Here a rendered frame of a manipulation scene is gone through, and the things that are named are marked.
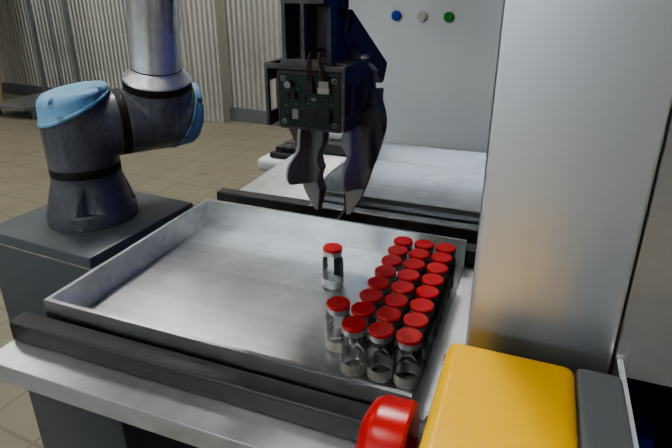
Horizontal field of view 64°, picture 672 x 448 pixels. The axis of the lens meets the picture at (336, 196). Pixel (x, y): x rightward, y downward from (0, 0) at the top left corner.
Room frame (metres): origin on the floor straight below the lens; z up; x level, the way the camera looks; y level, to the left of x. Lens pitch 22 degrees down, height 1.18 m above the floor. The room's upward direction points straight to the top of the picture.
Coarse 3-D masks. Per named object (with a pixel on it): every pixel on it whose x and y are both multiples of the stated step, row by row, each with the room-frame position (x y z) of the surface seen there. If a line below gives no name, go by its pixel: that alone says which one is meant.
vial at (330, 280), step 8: (328, 256) 0.48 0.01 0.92; (336, 256) 0.48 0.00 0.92; (328, 264) 0.48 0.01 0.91; (336, 264) 0.48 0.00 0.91; (328, 272) 0.48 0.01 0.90; (336, 272) 0.48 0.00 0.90; (328, 280) 0.48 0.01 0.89; (336, 280) 0.48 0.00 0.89; (328, 288) 0.48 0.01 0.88; (336, 288) 0.48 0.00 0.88
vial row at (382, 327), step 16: (416, 256) 0.47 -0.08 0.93; (400, 272) 0.44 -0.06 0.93; (416, 272) 0.44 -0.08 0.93; (400, 288) 0.41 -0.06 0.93; (416, 288) 0.43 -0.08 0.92; (384, 304) 0.39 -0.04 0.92; (400, 304) 0.39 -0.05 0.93; (384, 320) 0.36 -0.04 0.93; (400, 320) 0.37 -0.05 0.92; (384, 336) 0.34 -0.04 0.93; (368, 352) 0.35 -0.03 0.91; (384, 352) 0.34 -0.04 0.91; (368, 368) 0.35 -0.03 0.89; (384, 368) 0.34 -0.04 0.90
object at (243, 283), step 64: (128, 256) 0.51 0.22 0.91; (192, 256) 0.56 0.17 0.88; (256, 256) 0.56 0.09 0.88; (320, 256) 0.56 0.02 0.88; (64, 320) 0.41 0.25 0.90; (128, 320) 0.38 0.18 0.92; (192, 320) 0.43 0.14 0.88; (256, 320) 0.43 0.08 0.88; (320, 320) 0.43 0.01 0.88; (320, 384) 0.32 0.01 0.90; (384, 384) 0.34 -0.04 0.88
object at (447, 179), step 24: (384, 144) 0.92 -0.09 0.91; (336, 168) 0.78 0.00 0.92; (384, 168) 0.87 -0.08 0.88; (408, 168) 0.87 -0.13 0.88; (432, 168) 0.87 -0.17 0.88; (456, 168) 0.87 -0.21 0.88; (480, 168) 0.86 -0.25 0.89; (336, 192) 0.68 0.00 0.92; (384, 192) 0.76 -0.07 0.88; (408, 192) 0.76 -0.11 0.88; (432, 192) 0.76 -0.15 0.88; (456, 192) 0.76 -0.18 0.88; (480, 192) 0.76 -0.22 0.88; (432, 216) 0.63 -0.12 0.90; (456, 216) 0.62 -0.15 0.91
